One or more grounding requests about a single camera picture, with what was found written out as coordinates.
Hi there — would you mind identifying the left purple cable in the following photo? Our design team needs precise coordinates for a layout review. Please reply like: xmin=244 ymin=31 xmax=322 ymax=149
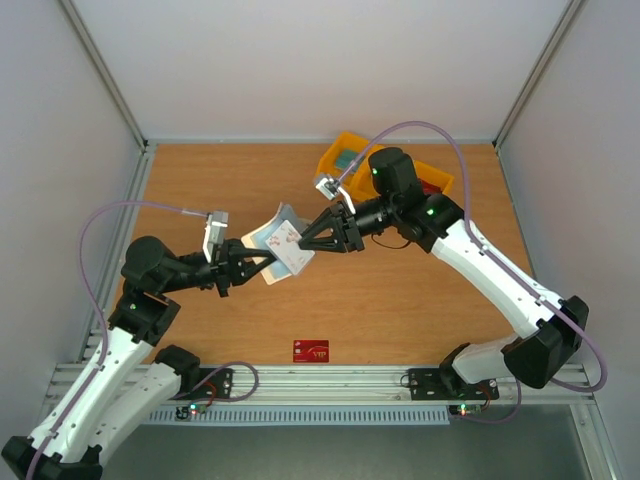
xmin=24 ymin=200 xmax=209 ymax=480

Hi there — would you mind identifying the grey slotted cable duct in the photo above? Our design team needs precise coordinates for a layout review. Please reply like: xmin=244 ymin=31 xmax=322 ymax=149
xmin=144 ymin=405 xmax=449 ymax=427

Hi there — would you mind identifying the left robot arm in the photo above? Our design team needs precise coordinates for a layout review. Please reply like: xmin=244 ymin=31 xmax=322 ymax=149
xmin=1 ymin=236 xmax=275 ymax=479

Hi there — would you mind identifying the yellow plastic bin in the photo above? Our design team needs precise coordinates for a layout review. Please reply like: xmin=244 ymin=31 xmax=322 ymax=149
xmin=315 ymin=131 xmax=454 ymax=203

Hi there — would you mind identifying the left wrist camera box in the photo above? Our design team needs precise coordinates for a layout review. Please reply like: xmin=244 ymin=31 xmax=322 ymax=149
xmin=202 ymin=211 xmax=229 ymax=263

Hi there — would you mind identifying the right circuit board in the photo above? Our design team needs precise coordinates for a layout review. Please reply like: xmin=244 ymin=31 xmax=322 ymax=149
xmin=449 ymin=403 xmax=488 ymax=417

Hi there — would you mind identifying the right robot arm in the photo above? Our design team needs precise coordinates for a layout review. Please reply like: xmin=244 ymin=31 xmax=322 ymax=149
xmin=298 ymin=147 xmax=589 ymax=397

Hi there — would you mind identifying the white card orange logo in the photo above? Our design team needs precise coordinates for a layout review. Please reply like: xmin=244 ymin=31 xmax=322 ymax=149
xmin=266 ymin=220 xmax=315 ymax=276

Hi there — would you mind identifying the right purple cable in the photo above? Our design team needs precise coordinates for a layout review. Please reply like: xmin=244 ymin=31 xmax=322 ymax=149
xmin=339 ymin=120 xmax=609 ymax=394

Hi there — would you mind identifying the left circuit board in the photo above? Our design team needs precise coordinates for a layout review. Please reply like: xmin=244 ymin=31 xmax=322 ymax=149
xmin=174 ymin=403 xmax=208 ymax=421

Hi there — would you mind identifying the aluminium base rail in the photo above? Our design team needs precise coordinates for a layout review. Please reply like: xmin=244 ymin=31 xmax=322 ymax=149
xmin=44 ymin=364 xmax=593 ymax=406

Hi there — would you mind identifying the purple cable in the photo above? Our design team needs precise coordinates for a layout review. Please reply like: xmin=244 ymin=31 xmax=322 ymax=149
xmin=339 ymin=120 xmax=609 ymax=394
xmin=24 ymin=200 xmax=209 ymax=480

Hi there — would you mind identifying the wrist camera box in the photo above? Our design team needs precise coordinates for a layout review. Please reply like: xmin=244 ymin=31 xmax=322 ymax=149
xmin=202 ymin=211 xmax=229 ymax=263
xmin=314 ymin=173 xmax=356 ymax=214

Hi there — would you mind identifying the red card in bin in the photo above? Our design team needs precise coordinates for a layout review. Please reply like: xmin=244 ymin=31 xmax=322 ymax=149
xmin=420 ymin=180 xmax=443 ymax=194

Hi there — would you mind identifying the red VIP card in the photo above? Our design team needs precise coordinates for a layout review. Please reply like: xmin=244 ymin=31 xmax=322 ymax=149
xmin=292 ymin=340 xmax=330 ymax=363

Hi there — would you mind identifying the circuit board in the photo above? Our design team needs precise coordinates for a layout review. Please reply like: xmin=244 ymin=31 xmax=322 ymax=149
xmin=449 ymin=403 xmax=488 ymax=417
xmin=174 ymin=403 xmax=208 ymax=421

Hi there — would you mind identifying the teal card in bin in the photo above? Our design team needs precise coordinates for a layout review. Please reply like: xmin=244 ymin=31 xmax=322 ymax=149
xmin=334 ymin=149 xmax=361 ymax=170

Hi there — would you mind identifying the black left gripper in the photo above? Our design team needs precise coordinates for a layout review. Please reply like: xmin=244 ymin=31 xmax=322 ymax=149
xmin=159 ymin=238 xmax=278 ymax=298

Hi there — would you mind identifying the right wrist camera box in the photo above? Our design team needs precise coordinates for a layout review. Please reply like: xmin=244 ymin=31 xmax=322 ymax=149
xmin=314 ymin=173 xmax=356 ymax=214

